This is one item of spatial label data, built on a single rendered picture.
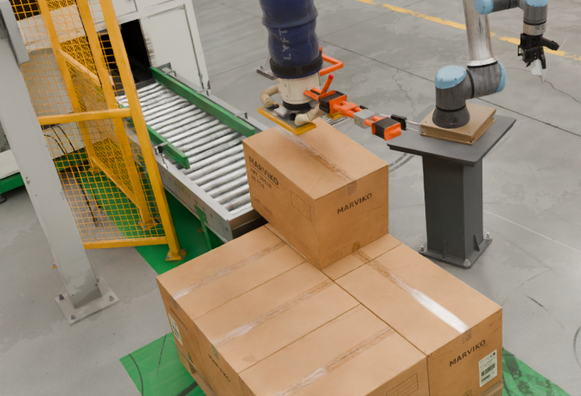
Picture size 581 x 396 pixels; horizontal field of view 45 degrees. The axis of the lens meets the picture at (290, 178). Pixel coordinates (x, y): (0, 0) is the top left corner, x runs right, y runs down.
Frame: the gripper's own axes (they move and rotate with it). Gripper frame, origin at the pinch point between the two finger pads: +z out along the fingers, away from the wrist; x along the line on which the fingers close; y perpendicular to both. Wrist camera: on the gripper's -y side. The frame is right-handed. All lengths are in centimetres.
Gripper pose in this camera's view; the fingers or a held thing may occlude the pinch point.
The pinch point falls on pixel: (536, 74)
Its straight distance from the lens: 320.6
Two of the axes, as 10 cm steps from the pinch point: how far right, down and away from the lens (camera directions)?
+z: 1.4, 8.1, 5.7
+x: 1.8, 5.5, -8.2
